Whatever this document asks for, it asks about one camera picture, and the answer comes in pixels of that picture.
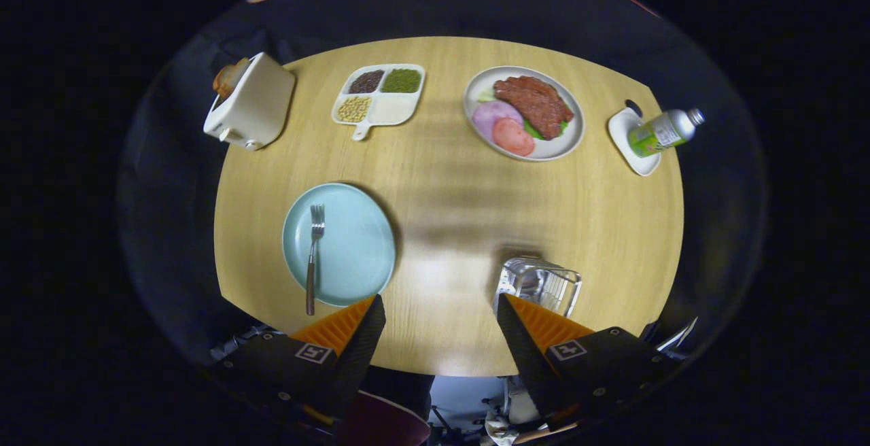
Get red sausage slice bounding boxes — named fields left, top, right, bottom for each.
left=491, top=118, right=536, bottom=157

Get silver bottle with green label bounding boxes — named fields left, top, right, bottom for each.
left=627, top=107, right=706, bottom=158

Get green lettuce leaf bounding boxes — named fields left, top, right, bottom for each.
left=522, top=118, right=570, bottom=141

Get pink ham slice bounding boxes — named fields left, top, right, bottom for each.
left=472, top=100, right=524, bottom=139

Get small white dish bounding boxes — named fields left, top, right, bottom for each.
left=608, top=107, right=661, bottom=177

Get dark red chair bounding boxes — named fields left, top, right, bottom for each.
left=336, top=392, right=432, bottom=446

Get white toaster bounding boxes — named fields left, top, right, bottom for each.
left=203, top=52, right=296, bottom=152

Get brown grilled steak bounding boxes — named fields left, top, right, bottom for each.
left=493, top=76, right=575, bottom=140

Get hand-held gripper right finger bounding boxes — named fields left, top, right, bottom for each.
left=496, top=293, right=680, bottom=431

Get white divided dish with beans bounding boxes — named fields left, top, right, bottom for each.
left=331, top=64, right=426, bottom=141

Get metal fork with wooden handle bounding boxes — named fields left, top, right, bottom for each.
left=305, top=204, right=326, bottom=316

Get white tilted panel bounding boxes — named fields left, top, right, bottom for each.
left=656, top=317, right=699, bottom=353

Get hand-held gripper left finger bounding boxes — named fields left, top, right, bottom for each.
left=211, top=294, right=387, bottom=426

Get light blue plate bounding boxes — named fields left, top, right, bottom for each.
left=282, top=183, right=396, bottom=307

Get brown toast slices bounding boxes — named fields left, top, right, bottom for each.
left=213, top=58, right=251, bottom=99

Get metal wire cutlery rack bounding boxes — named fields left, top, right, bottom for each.
left=494, top=256, right=582, bottom=318

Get white plate with meat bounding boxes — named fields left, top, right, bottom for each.
left=463, top=66, right=585, bottom=162

